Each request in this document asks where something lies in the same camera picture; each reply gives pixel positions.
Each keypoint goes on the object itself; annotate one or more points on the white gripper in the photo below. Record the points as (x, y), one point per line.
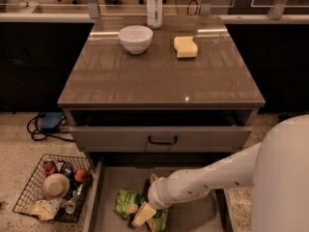
(156, 195)

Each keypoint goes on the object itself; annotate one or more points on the green rice chip bag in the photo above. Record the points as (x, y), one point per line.
(128, 201)

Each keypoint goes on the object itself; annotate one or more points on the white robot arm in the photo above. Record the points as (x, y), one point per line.
(277, 170)

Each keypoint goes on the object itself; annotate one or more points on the grey middle drawer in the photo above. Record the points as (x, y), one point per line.
(210, 214)

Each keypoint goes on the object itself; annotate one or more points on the grey drawer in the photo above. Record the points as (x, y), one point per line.
(160, 131)
(210, 214)

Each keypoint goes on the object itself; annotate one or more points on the grey top drawer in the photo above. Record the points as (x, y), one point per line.
(160, 131)

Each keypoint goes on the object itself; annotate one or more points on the blue white snack bag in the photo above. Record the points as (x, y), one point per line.
(64, 168)

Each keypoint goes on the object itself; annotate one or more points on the grey drawer cabinet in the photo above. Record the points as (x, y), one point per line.
(108, 77)

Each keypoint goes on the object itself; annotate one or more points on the crumpled yellow snack bag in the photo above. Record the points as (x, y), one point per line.
(45, 210)

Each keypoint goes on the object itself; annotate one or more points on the red apple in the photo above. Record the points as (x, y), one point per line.
(80, 175)

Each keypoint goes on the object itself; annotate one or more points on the small glass bottle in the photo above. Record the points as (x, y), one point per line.
(72, 203)

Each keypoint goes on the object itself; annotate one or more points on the red soda can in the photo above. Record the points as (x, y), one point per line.
(49, 167)

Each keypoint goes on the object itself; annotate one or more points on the blue power adapter box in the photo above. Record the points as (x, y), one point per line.
(51, 121)

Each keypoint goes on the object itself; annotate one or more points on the yellow sponge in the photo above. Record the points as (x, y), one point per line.
(185, 47)

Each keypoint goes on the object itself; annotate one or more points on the white ceramic bowl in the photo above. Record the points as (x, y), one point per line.
(136, 38)

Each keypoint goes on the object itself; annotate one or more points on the clear plastic water bottle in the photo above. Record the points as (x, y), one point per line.
(154, 13)

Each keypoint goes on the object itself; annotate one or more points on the black wire basket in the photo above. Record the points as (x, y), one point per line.
(33, 189)

